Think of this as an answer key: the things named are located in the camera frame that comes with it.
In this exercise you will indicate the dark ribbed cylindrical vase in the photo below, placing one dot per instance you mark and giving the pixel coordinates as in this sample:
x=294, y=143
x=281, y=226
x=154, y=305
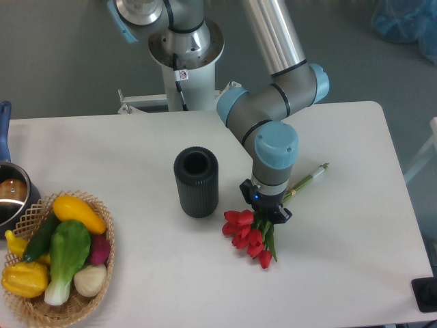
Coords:
x=196, y=171

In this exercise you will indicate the yellow squash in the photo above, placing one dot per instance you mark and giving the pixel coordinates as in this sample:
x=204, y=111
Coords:
x=68, y=207

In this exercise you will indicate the white frame at right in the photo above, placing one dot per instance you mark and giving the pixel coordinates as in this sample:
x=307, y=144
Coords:
x=425, y=153

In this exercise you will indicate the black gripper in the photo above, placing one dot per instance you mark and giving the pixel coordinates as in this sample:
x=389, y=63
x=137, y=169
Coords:
x=259, y=201

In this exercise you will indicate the white garlic bulb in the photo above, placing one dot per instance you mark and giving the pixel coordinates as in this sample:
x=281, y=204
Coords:
x=90, y=280

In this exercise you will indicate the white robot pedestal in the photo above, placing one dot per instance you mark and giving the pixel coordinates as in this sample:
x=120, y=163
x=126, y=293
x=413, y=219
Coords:
x=188, y=65

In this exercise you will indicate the green bok choy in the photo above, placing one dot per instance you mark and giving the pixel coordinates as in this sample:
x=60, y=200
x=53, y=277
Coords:
x=70, y=245

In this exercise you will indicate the blue handled saucepan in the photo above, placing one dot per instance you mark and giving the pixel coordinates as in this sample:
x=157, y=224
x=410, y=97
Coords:
x=18, y=192

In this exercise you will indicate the blue plastic bag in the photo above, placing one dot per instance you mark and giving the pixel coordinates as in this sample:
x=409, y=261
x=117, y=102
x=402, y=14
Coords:
x=406, y=22

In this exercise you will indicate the small yellow banana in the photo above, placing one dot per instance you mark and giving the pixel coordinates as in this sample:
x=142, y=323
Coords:
x=17, y=246

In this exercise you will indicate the black device at edge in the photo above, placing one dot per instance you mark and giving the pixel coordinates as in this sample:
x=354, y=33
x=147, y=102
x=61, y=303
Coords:
x=425, y=293

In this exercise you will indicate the purple red onion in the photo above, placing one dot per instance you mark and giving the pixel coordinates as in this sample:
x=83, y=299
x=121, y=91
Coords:
x=99, y=250

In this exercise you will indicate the woven bamboo basket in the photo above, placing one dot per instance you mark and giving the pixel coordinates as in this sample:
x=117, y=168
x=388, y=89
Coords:
x=35, y=312

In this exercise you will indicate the yellow bell pepper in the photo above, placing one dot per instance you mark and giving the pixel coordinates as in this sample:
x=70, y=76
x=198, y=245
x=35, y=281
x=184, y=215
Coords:
x=26, y=280

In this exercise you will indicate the red tulip bouquet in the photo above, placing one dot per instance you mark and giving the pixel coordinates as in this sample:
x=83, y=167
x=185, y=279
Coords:
x=253, y=230

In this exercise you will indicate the green cucumber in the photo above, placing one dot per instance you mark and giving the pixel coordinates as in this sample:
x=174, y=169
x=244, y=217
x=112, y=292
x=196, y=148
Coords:
x=40, y=242

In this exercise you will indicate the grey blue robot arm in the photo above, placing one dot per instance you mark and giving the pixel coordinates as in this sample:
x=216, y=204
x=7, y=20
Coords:
x=257, y=120

